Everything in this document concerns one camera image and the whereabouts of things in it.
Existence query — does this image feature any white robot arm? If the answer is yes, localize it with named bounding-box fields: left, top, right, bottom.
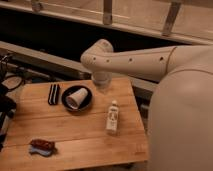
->
left=81, top=39, right=213, bottom=171

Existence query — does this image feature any white plastic bottle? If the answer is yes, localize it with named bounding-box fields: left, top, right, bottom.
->
left=106, top=100, right=119, bottom=134

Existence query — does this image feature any white paper cup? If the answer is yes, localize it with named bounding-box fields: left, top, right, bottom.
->
left=66, top=88, right=88, bottom=109

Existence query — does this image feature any black round bowl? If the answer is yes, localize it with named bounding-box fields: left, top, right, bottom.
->
left=61, top=85, right=93, bottom=112

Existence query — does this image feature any wooden cutting board table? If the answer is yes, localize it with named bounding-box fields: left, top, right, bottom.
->
left=0, top=78, right=148, bottom=171

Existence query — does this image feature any black white striped block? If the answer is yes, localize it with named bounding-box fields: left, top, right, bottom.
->
left=48, top=84, right=60, bottom=105

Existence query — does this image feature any blue sponge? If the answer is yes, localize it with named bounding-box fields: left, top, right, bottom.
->
left=29, top=146, right=52, bottom=157

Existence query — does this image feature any metal railing post middle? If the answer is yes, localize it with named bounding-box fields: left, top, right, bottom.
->
left=102, top=0, right=112, bottom=25

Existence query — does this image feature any metal railing post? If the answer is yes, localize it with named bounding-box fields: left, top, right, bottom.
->
left=162, top=0, right=182, bottom=36
left=30, top=0, right=43, bottom=12
left=102, top=0, right=112, bottom=25

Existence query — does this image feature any black cables and equipment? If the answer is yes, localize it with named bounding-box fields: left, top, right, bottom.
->
left=0, top=53, right=26, bottom=152

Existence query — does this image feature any metal railing post right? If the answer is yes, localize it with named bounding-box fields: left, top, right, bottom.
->
left=162, top=0, right=182, bottom=36

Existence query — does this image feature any metal railing post left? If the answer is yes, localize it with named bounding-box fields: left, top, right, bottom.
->
left=30, top=0, right=43, bottom=12

